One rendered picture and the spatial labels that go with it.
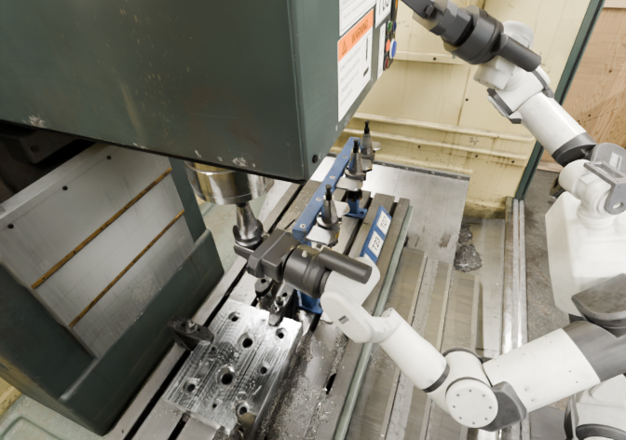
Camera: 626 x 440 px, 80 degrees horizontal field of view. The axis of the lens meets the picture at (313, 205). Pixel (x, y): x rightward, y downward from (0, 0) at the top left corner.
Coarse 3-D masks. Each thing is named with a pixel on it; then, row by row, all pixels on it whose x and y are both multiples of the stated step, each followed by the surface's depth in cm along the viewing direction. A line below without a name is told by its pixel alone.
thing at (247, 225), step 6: (246, 204) 71; (240, 210) 71; (246, 210) 71; (240, 216) 72; (246, 216) 72; (252, 216) 73; (240, 222) 73; (246, 222) 73; (252, 222) 74; (240, 228) 74; (246, 228) 74; (252, 228) 74; (240, 234) 75; (246, 234) 74
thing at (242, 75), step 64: (0, 0) 45; (64, 0) 41; (128, 0) 38; (192, 0) 35; (256, 0) 33; (320, 0) 37; (0, 64) 53; (64, 64) 48; (128, 64) 44; (192, 64) 40; (256, 64) 37; (320, 64) 41; (64, 128) 57; (128, 128) 51; (192, 128) 46; (256, 128) 42; (320, 128) 45
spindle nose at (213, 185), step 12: (192, 168) 59; (204, 168) 57; (216, 168) 57; (192, 180) 61; (204, 180) 59; (216, 180) 58; (228, 180) 58; (240, 180) 59; (252, 180) 60; (264, 180) 62; (276, 180) 66; (204, 192) 61; (216, 192) 60; (228, 192) 60; (240, 192) 60; (252, 192) 62; (264, 192) 63; (228, 204) 62
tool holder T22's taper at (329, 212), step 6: (324, 198) 90; (324, 204) 90; (330, 204) 90; (324, 210) 91; (330, 210) 90; (336, 210) 93; (324, 216) 92; (330, 216) 92; (336, 216) 93; (324, 222) 93; (330, 222) 92
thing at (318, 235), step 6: (312, 228) 93; (318, 228) 93; (324, 228) 93; (312, 234) 91; (318, 234) 91; (324, 234) 91; (330, 234) 91; (306, 240) 90; (312, 240) 90; (318, 240) 90; (324, 240) 90; (330, 240) 90
